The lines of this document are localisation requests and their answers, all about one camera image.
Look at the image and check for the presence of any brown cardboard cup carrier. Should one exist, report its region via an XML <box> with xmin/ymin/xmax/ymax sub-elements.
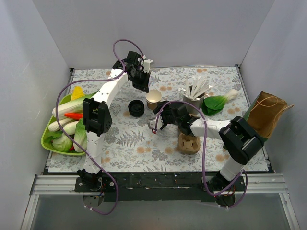
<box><xmin>178</xmin><ymin>133</ymin><xmax>201</xmax><ymax>155</ymax></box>

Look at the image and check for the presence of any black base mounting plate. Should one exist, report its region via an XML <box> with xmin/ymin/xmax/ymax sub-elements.
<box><xmin>74</xmin><ymin>172</ymin><xmax>247</xmax><ymax>202</ymax></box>

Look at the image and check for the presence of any brown paper coffee cup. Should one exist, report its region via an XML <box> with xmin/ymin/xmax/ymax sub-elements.
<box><xmin>145</xmin><ymin>89</ymin><xmax>162</xmax><ymax>110</ymax></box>

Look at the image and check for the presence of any orange carrot toy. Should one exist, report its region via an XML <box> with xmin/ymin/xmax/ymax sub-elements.
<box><xmin>64</xmin><ymin>113</ymin><xmax>83</xmax><ymax>120</ymax></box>

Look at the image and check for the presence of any aluminium frame rail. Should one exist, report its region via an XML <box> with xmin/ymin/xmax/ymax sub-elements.
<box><xmin>30</xmin><ymin>175</ymin><xmax>80</xmax><ymax>195</ymax></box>

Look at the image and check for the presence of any black lid stack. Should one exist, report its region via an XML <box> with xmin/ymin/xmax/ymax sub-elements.
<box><xmin>128</xmin><ymin>100</ymin><xmax>144</xmax><ymax>117</ymax></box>

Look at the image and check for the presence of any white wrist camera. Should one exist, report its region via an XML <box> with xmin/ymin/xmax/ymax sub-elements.
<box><xmin>142</xmin><ymin>59</ymin><xmax>154</xmax><ymax>73</ymax></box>
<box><xmin>147</xmin><ymin>117</ymin><xmax>163</xmax><ymax>134</ymax></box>

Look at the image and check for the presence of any green bok choy toy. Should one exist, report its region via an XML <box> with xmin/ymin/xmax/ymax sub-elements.
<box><xmin>201</xmin><ymin>89</ymin><xmax>238</xmax><ymax>116</ymax></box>

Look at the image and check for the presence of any round green cabbage toy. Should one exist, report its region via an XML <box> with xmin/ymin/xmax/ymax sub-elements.
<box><xmin>52</xmin><ymin>134</ymin><xmax>72</xmax><ymax>152</ymax></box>

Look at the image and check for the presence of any dark green paper bag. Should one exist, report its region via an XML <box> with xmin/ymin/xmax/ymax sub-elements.
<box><xmin>243</xmin><ymin>91</ymin><xmax>270</xmax><ymax>143</ymax></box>

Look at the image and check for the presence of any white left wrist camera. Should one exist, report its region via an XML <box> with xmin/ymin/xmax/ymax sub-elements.
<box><xmin>142</xmin><ymin>59</ymin><xmax>154</xmax><ymax>73</ymax></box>

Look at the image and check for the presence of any grey straw holder cup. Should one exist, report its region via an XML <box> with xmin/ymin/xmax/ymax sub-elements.
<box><xmin>183</xmin><ymin>96</ymin><xmax>204</xmax><ymax>115</ymax></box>

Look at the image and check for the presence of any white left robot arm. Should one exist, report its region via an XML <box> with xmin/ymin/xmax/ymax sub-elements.
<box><xmin>78</xmin><ymin>51</ymin><xmax>153</xmax><ymax>192</ymax></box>

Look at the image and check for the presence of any white daikon radish toy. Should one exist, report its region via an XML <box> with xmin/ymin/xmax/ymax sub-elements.
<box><xmin>47</xmin><ymin>117</ymin><xmax>79</xmax><ymax>132</ymax></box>

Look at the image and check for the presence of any yellow corn toy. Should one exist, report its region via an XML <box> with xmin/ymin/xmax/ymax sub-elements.
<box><xmin>71</xmin><ymin>86</ymin><xmax>85</xmax><ymax>101</ymax></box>

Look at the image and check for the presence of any brown paper bag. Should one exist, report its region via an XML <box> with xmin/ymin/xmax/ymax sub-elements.
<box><xmin>260</xmin><ymin>93</ymin><xmax>293</xmax><ymax>139</ymax></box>

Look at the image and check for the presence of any floral patterned table mat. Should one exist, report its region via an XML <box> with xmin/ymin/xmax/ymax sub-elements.
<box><xmin>47</xmin><ymin>66</ymin><xmax>269</xmax><ymax>173</ymax></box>

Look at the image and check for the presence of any green leafy lettuce toy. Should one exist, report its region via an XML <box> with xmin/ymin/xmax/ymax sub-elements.
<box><xmin>73</xmin><ymin>118</ymin><xmax>87</xmax><ymax>153</ymax></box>

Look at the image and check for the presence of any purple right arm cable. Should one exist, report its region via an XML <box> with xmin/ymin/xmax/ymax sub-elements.
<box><xmin>154</xmin><ymin>100</ymin><xmax>248</xmax><ymax>208</ymax></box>

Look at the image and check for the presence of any green plastic vegetable tray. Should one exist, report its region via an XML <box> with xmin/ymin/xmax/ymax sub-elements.
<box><xmin>41</xmin><ymin>94</ymin><xmax>93</xmax><ymax>156</ymax></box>

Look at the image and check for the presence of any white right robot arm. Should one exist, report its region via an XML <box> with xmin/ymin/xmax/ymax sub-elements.
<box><xmin>148</xmin><ymin>101</ymin><xmax>264</xmax><ymax>196</ymax></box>

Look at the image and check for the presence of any large napa cabbage toy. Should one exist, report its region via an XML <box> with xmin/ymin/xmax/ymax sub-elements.
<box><xmin>58</xmin><ymin>92</ymin><xmax>96</xmax><ymax>120</ymax></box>

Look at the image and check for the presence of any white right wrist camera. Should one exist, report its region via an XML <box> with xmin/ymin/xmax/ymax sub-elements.
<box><xmin>147</xmin><ymin>117</ymin><xmax>163</xmax><ymax>134</ymax></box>

